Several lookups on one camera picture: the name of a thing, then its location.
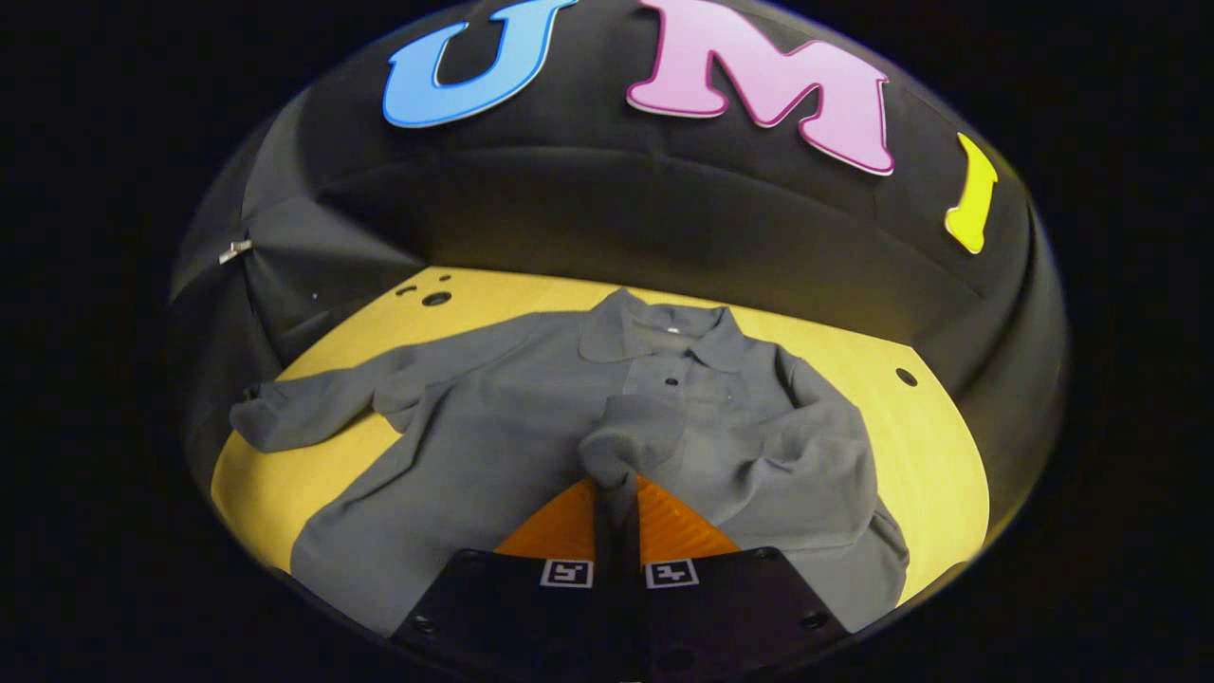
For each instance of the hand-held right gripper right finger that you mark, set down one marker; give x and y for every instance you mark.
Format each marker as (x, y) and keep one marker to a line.
(730, 617)

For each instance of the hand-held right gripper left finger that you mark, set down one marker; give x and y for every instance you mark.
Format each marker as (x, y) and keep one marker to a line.
(512, 617)

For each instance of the grey button shirt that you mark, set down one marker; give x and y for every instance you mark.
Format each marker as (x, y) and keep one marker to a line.
(493, 436)

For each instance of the black backdrop cloth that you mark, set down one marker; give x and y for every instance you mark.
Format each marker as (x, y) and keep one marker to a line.
(616, 190)

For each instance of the silver cloth clip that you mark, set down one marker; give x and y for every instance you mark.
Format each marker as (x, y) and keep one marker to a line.
(235, 250)

